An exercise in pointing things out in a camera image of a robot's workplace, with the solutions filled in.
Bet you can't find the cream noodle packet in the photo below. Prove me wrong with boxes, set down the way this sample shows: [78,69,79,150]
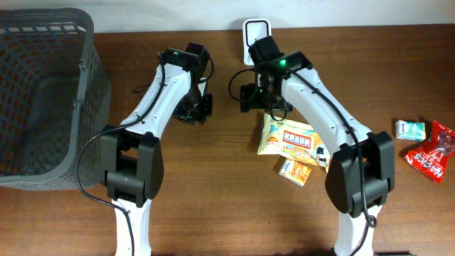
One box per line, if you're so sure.
[257,113,331,172]

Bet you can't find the orange tissue pack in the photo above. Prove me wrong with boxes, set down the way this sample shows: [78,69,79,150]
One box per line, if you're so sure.
[279,159,311,187]

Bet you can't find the teal tissue pack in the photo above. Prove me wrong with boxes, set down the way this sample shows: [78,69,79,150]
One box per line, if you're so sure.
[395,120,427,142]

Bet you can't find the red snack bag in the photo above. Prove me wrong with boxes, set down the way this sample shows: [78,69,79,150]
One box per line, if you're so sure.
[404,120,454,183]

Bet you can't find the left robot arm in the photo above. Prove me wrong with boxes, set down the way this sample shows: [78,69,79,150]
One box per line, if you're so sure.
[100,43,214,255]

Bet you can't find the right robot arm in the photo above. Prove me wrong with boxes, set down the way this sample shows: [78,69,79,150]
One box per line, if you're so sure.
[248,36,395,255]

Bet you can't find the white barcode scanner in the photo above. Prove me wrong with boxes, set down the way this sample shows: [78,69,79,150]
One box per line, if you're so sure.
[242,18,272,66]

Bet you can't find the grey plastic mesh basket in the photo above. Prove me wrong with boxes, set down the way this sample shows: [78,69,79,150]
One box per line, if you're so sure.
[1,8,111,191]

